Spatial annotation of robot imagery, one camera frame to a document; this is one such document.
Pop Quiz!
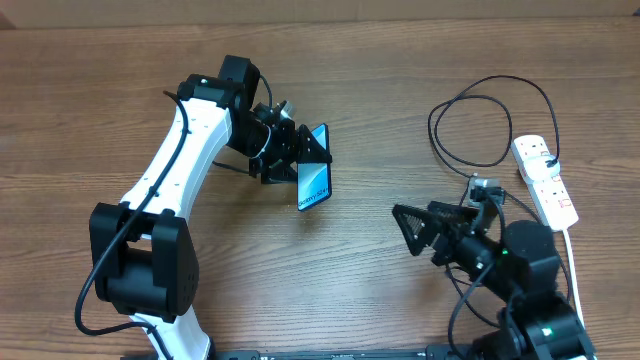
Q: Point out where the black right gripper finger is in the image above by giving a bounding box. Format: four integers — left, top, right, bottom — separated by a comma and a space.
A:
427, 201, 479, 224
392, 204, 442, 256

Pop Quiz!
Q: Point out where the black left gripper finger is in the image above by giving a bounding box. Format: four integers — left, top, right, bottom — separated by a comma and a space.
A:
261, 161, 298, 184
298, 125, 333, 164

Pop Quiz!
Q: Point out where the Samsung Galaxy smartphone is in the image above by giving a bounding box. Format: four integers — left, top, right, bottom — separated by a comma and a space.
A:
297, 123, 332, 211

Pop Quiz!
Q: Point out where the black USB charging cable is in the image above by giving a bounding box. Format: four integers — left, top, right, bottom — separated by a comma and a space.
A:
427, 74, 574, 301

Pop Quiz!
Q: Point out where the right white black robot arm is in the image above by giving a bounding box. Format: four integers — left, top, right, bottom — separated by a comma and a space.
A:
392, 199, 596, 360

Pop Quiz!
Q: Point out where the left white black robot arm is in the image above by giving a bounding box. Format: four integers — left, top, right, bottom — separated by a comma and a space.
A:
75, 55, 332, 359

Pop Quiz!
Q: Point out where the white USB charger adapter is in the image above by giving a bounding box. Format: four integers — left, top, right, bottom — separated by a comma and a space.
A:
519, 154, 561, 184

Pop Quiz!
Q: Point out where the white power strip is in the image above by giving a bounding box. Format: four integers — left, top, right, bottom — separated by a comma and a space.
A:
511, 135, 579, 232

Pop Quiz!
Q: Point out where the white power strip cord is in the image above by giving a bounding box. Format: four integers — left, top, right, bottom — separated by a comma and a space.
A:
562, 228, 587, 329

